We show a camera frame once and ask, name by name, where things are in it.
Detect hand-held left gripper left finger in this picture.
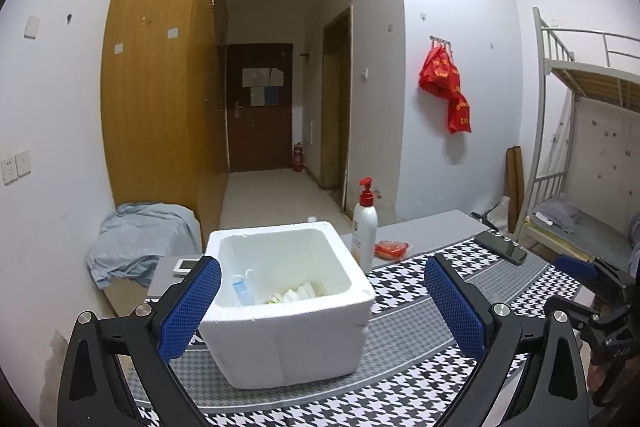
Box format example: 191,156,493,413
56,255,222,427

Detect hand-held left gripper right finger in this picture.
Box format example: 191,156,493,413
424,253,591,427

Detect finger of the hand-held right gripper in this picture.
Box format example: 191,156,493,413
544,294,601,343
554,254,632,293

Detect small blue-capped bottle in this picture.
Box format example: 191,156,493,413
231,274,256,307

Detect white foam box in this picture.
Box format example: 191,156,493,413
198,221,376,390

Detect person's right hand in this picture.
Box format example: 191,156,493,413
589,343,621,390

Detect white digital clock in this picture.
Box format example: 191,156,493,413
173,258,203,278

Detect houndstooth table mat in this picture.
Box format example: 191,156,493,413
122,239,583,427

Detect grey bedding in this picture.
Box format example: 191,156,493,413
532,198,583,233

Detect black phone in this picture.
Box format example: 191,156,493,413
474,232,528,266

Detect red snack packet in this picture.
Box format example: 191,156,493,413
374,239,411,262

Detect grey blue cloth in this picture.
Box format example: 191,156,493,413
86,202,201,290

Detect dark chair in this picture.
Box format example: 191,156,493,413
471,199,512,233

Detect wooden boards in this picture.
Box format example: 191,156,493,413
506,147,526,233

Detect white pump lotion bottle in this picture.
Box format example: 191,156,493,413
350,177,379,275

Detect dark brown entry door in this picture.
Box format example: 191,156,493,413
226,43,294,172

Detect metal bunk bed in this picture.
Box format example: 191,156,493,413
520,7,640,258

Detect wooden wardrobe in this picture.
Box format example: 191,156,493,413
100,0,231,233

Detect brown side door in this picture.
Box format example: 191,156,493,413
320,7,353,212

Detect red plastic bags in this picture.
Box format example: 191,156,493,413
418,46,472,135

